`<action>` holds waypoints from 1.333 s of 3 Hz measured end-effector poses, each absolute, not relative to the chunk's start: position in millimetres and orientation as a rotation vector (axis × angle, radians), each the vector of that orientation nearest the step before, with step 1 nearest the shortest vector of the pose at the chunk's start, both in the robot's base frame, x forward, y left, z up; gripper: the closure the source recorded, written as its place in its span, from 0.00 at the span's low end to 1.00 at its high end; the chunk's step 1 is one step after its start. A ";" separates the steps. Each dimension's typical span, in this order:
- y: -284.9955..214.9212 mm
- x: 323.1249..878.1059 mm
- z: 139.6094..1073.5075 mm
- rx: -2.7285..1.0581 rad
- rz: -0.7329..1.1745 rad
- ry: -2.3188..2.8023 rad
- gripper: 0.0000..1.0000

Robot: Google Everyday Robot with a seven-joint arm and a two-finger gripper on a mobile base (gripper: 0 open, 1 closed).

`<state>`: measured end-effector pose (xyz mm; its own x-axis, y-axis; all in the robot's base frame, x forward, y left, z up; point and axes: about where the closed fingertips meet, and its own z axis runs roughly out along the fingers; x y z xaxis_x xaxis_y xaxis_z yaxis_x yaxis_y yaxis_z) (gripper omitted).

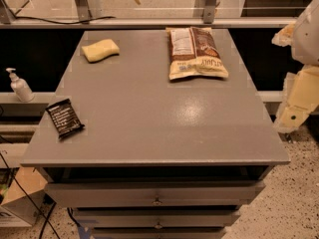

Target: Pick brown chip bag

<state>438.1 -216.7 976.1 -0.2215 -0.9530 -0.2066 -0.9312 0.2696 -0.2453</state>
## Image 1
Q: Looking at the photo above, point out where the black snack bar packet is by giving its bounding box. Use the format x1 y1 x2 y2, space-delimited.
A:
46 99 85 139

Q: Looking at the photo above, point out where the cardboard box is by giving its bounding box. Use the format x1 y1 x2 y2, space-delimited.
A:
0 167 47 228

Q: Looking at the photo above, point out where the white pump bottle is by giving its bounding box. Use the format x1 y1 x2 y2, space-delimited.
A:
6 68 34 103

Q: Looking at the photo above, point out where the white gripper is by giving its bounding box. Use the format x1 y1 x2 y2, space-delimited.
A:
271 24 319 133

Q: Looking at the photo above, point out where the black floor cable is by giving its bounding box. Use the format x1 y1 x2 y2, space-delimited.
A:
0 151 63 239

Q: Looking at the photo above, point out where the bottom grey drawer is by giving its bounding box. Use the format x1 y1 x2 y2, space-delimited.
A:
92 228 226 239

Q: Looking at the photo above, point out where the middle grey drawer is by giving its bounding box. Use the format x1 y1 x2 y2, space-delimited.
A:
74 208 240 229

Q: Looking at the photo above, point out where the brown and cream chip bag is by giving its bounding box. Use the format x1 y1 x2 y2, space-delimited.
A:
166 27 229 80

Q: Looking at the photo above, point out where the right metal bracket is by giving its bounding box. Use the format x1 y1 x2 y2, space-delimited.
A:
202 0 217 24

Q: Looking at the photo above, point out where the grey drawer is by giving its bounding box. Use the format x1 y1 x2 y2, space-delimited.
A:
45 181 265 208
74 208 240 229
92 228 226 239

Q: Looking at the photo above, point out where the yellow sponge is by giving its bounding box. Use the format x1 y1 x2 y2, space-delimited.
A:
82 39 120 63

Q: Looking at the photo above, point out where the metal bracket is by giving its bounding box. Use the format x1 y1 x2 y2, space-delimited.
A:
202 0 217 24
75 0 91 21

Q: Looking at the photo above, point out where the black cable on ledge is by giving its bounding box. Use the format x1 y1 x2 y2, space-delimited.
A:
13 14 117 26

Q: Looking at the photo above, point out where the top grey drawer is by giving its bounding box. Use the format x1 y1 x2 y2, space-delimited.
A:
45 181 265 208

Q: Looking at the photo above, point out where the left metal bracket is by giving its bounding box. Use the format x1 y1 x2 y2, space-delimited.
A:
75 0 91 21

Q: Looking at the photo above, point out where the grey drawer cabinet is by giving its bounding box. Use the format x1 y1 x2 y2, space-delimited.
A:
19 29 291 239

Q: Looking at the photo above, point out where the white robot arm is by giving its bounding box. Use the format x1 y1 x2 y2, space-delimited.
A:
272 0 319 133

